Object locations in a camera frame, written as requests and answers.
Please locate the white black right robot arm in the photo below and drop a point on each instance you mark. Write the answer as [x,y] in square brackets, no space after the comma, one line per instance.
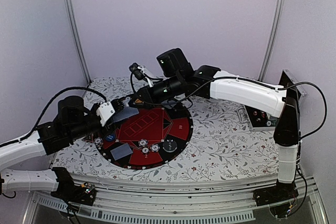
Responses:
[213,83]

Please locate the face-down card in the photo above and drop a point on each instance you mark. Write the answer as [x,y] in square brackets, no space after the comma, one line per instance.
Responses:
[121,152]

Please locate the blue small blind button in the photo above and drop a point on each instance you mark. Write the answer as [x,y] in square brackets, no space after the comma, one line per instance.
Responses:
[110,138]

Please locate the round red black poker mat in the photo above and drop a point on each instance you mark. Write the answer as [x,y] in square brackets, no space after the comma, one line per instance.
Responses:
[156,125]

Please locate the aluminium poker chip case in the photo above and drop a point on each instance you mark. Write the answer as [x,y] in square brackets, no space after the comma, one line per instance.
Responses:
[258,120]

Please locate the aluminium frame post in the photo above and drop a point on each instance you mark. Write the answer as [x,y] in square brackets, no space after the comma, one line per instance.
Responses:
[272,38]
[76,37]

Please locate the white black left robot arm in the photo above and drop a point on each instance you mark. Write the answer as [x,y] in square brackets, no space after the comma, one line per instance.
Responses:
[72,122]

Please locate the right aluminium frame post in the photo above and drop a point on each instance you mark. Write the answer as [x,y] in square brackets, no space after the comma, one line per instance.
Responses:
[272,38]

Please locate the blue playing card deck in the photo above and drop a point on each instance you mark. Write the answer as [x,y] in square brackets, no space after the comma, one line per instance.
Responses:
[122,110]

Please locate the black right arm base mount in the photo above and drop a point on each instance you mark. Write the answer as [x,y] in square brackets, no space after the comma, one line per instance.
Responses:
[278,193]

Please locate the left aluminium frame post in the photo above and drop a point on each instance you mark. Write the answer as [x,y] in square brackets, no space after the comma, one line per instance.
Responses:
[76,37]

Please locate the aluminium front rail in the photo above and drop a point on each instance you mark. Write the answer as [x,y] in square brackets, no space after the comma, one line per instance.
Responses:
[232,201]

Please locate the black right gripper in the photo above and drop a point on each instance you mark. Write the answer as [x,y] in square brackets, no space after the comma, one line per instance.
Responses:
[148,99]

